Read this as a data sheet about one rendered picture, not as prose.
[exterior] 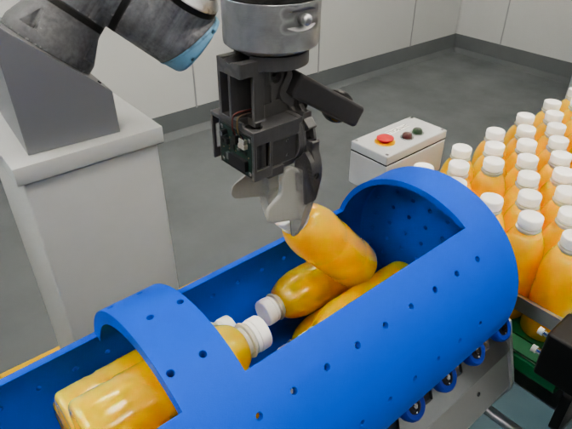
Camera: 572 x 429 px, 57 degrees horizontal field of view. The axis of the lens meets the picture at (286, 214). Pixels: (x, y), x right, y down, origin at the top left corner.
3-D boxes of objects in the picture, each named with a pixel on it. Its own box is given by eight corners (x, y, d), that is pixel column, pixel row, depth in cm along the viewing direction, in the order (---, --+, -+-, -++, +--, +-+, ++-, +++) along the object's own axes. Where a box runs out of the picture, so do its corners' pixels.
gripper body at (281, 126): (212, 161, 56) (203, 46, 49) (274, 138, 60) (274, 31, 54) (256, 190, 51) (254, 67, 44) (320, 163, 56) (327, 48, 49)
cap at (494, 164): (500, 175, 101) (501, 168, 100) (479, 170, 103) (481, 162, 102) (505, 168, 104) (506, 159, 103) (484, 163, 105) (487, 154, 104)
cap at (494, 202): (475, 201, 94) (477, 192, 93) (497, 201, 93) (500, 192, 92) (481, 213, 90) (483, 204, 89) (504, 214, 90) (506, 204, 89)
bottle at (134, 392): (68, 414, 51) (225, 324, 61) (101, 479, 49) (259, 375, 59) (65, 392, 46) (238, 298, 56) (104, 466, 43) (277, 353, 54)
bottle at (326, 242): (371, 235, 77) (312, 180, 63) (383, 278, 74) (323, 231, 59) (329, 251, 80) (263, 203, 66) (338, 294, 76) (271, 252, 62)
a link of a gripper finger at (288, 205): (260, 250, 58) (249, 173, 54) (300, 230, 61) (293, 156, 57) (278, 260, 56) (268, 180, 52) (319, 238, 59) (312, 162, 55)
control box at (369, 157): (347, 181, 116) (351, 139, 110) (405, 154, 127) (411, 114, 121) (382, 199, 110) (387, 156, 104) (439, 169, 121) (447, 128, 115)
